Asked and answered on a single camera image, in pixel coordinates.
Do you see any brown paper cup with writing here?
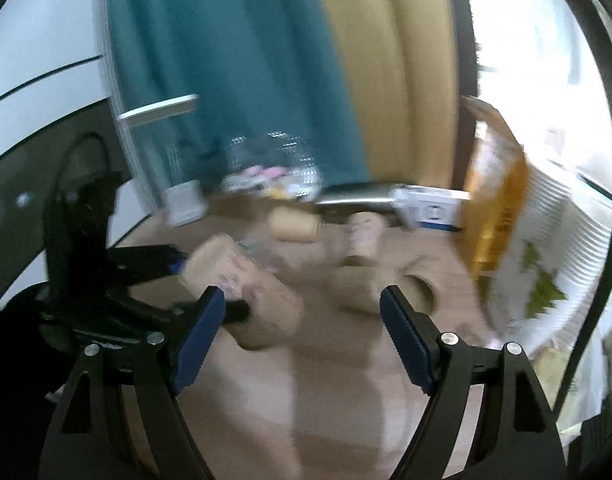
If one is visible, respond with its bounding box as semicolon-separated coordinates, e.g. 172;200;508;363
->
179;234;304;350

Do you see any paper cup stack package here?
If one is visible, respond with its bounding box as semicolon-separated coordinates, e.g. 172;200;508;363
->
484;158;612;356

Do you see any brown paper cup far left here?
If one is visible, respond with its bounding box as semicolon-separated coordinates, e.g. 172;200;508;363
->
268;207;321;243

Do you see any brown paper cup open mouth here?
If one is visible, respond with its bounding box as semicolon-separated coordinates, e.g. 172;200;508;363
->
393;257;443;315

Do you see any brown paper cup rear right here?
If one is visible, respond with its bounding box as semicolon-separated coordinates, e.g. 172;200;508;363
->
330;266;397;315

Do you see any brown paper cup rear upright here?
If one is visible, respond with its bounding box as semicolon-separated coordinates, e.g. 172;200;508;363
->
344;211;387;266

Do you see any white desk lamp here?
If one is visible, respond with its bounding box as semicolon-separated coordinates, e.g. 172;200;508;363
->
118;93;208;228

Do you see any clear bag of toys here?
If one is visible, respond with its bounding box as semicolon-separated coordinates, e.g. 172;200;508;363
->
220;131;323;202

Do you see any silver metal thermos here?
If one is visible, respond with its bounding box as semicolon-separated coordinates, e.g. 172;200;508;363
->
315;182;397;210

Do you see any white blue small box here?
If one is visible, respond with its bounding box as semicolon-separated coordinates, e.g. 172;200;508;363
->
391;185;470;232

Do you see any teal curtain left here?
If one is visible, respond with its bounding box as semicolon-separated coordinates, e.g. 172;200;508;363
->
106;0;369;195

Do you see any yellow paper bag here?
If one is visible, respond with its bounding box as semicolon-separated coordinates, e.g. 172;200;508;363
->
460;96;528;281

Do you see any mustard curtain left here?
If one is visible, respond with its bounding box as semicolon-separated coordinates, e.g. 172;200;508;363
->
322;0;459;188

